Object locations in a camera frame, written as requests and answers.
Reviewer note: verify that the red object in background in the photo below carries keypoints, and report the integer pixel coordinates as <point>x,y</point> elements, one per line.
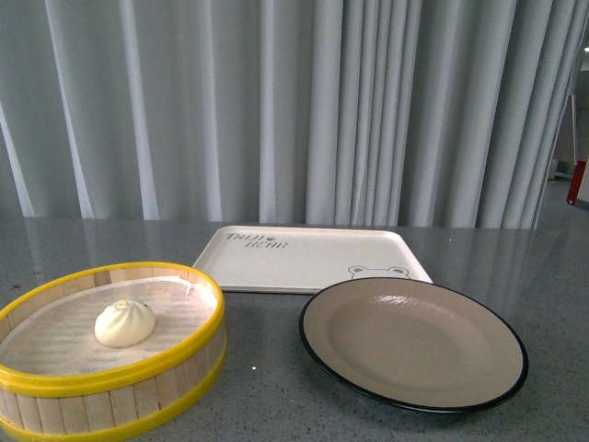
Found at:
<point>576,181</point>

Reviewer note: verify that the cream bear print tray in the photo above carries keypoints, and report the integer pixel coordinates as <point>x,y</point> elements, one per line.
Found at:
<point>304,260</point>

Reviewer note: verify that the white steamer liner cloth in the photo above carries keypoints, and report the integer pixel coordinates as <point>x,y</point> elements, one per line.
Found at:
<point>60,339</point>

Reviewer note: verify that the white steamed bun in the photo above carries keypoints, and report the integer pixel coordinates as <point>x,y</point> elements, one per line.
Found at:
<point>124,323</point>

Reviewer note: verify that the beige plate with black rim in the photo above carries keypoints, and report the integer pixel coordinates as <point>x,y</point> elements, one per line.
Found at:
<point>414,345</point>

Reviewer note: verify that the grey pleated curtain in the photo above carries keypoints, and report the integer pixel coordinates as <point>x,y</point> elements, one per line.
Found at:
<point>362,113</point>

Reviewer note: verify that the yellow rimmed wooden steamer basket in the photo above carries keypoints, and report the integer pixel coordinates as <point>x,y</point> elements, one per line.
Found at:
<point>115,404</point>

